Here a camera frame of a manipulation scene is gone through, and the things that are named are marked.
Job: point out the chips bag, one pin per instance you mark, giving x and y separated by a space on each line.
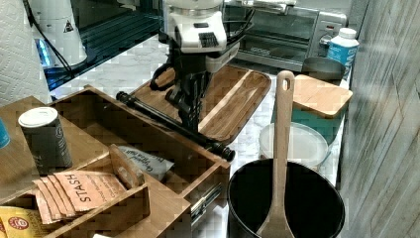
154 166

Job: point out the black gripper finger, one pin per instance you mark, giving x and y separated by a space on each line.
186 111
200 83

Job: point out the wooden serving tray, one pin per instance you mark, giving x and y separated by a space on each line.
233 95

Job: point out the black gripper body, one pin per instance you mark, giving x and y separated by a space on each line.
184 66

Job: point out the paper towel roll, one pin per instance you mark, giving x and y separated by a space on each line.
21 72

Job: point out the black utensil holder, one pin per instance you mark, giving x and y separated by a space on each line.
313 207

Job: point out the grey spice shaker white cap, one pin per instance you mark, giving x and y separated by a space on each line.
45 138

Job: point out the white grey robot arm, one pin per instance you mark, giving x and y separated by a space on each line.
199 46

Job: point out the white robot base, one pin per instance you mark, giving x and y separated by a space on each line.
57 31

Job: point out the stash tea packets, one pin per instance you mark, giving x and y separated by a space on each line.
68 194

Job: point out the yellow tea box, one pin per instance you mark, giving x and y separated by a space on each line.
17 222

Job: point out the teal canister wooden lid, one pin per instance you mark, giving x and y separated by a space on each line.
312 102

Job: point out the silver toaster oven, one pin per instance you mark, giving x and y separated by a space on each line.
286 40

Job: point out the wooden spatula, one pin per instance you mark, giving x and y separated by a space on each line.
275 224

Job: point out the clear plastic lidded container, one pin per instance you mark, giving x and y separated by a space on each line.
306 146

